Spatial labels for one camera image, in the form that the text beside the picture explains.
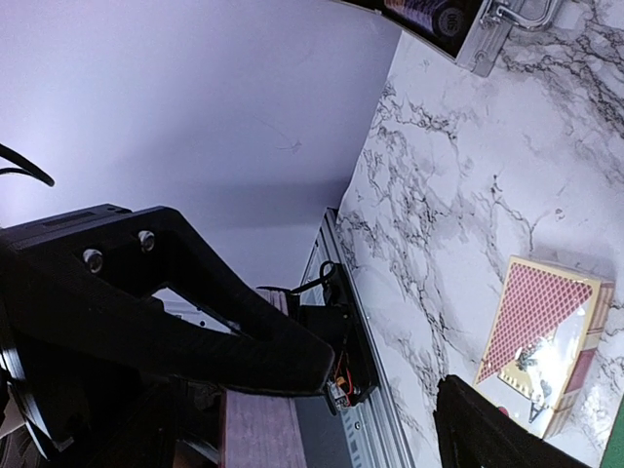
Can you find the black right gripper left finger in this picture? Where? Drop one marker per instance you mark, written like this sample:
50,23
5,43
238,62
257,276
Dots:
265,352

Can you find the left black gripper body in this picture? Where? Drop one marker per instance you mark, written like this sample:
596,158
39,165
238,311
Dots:
80,325

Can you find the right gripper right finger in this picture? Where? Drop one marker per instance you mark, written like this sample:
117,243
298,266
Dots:
472,432

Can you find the red backed card deck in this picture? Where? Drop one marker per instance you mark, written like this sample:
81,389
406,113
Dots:
259,431

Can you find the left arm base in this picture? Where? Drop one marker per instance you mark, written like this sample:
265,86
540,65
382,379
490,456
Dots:
326,306

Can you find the ace card box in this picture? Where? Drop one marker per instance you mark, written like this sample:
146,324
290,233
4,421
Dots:
543,340

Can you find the green round poker mat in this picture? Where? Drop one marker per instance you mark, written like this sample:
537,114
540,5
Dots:
614,451

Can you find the orange purple chip row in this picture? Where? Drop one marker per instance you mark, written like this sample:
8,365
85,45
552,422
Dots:
444,19

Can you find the aluminium poker case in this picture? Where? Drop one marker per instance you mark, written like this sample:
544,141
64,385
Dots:
487,25

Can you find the front aluminium rail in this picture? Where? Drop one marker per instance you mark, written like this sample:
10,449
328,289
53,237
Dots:
367,433

